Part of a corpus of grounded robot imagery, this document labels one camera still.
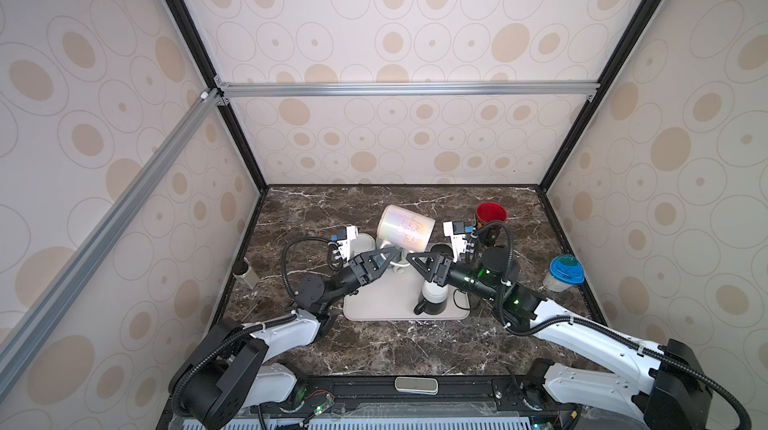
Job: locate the cup with blue lid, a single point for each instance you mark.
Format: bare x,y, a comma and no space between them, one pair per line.
565,271

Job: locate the small glass jar dark lid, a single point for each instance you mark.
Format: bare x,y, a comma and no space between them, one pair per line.
245,274

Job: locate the diagonal aluminium rail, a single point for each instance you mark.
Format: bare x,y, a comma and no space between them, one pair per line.
39,322

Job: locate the white ribbed mug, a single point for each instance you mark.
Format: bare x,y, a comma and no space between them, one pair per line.
362,244

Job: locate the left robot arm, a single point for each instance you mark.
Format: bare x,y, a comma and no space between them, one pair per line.
230,370

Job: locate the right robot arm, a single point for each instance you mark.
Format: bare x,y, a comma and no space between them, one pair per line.
661,385

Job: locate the horizontal aluminium rail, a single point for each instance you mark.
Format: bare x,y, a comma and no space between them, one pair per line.
410,89

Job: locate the black left corner post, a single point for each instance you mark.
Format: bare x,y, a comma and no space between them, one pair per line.
201,59

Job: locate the black skull mug red inside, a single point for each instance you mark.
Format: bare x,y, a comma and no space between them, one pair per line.
488,212

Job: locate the grey oval base badge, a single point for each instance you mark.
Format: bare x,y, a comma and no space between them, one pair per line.
416,385

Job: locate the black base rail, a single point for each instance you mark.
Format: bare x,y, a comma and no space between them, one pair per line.
339,399

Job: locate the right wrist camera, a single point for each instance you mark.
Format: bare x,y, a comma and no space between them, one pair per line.
462,239

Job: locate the pink iridescent mug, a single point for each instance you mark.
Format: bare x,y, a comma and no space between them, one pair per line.
405,229

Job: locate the beige plastic tray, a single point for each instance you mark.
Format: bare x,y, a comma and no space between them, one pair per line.
393,297

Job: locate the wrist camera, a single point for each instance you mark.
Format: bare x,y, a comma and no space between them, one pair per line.
340,244
462,239

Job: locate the black corner frame post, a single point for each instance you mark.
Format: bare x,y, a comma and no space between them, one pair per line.
638,24

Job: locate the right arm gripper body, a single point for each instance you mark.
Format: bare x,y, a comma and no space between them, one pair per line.
462,278

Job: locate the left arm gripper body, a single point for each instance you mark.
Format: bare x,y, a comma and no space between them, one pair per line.
350,279

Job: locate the black mug white rim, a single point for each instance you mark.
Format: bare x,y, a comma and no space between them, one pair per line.
442,248

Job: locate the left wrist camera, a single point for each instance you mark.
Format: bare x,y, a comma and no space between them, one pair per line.
340,244

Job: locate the black and white mug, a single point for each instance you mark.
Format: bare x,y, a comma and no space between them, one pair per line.
432,300

